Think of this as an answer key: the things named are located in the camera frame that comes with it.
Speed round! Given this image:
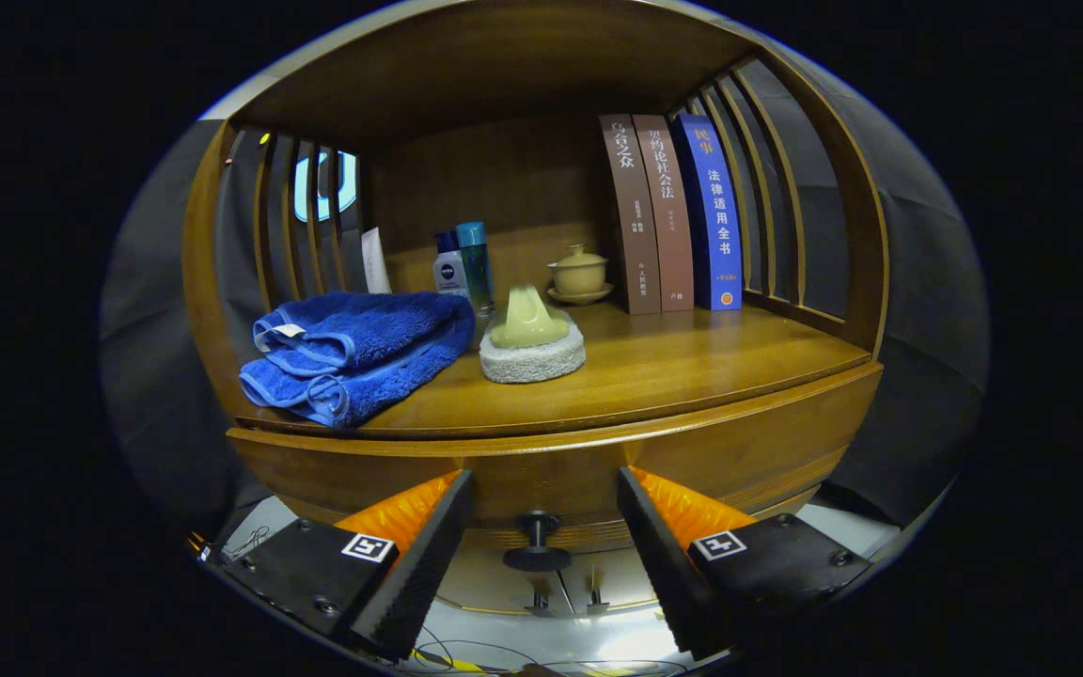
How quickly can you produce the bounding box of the wooden drawer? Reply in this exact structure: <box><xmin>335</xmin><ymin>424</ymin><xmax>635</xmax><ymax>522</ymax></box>
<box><xmin>227</xmin><ymin>362</ymin><xmax>884</xmax><ymax>573</ymax></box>

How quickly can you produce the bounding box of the beige lidded teacup with saucer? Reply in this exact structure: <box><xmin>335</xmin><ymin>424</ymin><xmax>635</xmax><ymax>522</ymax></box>
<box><xmin>546</xmin><ymin>244</ymin><xmax>615</xmax><ymax>306</ymax></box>

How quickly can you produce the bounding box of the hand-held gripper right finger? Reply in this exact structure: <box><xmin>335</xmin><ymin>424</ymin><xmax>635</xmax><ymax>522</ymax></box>
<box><xmin>615</xmin><ymin>465</ymin><xmax>873</xmax><ymax>661</ymax></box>

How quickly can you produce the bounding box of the dark brown book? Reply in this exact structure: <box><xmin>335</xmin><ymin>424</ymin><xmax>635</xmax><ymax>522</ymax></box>
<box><xmin>598</xmin><ymin>114</ymin><xmax>662</xmax><ymax>316</ymax></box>

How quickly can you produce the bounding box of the blue book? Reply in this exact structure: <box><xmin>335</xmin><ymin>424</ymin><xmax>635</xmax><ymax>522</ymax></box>
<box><xmin>673</xmin><ymin>114</ymin><xmax>743</xmax><ymax>312</ymax></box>

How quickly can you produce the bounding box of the reddish brown book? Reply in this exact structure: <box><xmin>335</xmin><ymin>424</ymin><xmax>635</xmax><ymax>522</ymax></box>
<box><xmin>633</xmin><ymin>114</ymin><xmax>696</xmax><ymax>312</ymax></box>

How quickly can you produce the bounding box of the wooden cabinet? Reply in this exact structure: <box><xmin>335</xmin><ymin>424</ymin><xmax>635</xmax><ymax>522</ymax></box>
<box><xmin>182</xmin><ymin>0</ymin><xmax>890</xmax><ymax>617</ymax></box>

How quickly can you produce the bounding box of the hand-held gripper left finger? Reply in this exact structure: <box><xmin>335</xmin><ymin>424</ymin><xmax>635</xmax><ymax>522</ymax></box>
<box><xmin>212</xmin><ymin>468</ymin><xmax>477</xmax><ymax>662</ymax></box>

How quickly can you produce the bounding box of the folded blue towel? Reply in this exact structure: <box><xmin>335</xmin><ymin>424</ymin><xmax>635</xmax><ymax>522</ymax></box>
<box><xmin>239</xmin><ymin>291</ymin><xmax>477</xmax><ymax>429</ymax></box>

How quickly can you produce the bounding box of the wooden countertop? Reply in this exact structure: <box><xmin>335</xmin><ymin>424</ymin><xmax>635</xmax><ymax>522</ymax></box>
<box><xmin>239</xmin><ymin>299</ymin><xmax>873</xmax><ymax>441</ymax></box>

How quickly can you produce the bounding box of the white lotion bottle blue cap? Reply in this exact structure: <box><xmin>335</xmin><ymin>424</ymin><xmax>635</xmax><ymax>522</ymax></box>
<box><xmin>432</xmin><ymin>231</ymin><xmax>469</xmax><ymax>300</ymax></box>

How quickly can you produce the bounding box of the wooden cabinet door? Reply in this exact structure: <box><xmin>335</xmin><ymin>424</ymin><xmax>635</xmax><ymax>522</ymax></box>
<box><xmin>560</xmin><ymin>550</ymin><xmax>660</xmax><ymax>612</ymax></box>
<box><xmin>460</xmin><ymin>555</ymin><xmax>561</xmax><ymax>617</ymax></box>

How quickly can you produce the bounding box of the white tube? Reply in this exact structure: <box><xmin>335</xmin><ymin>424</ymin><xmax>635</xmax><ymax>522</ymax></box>
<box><xmin>361</xmin><ymin>227</ymin><xmax>393</xmax><ymax>295</ymax></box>

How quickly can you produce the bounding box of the clear teal bottle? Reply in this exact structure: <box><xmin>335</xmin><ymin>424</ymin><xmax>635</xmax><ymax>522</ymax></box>
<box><xmin>455</xmin><ymin>222</ymin><xmax>496</xmax><ymax>318</ymax></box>

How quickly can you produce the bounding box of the floor cables bundle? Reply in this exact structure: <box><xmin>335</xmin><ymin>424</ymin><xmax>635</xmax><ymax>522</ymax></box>
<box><xmin>410</xmin><ymin>642</ymin><xmax>542</xmax><ymax>674</ymax></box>

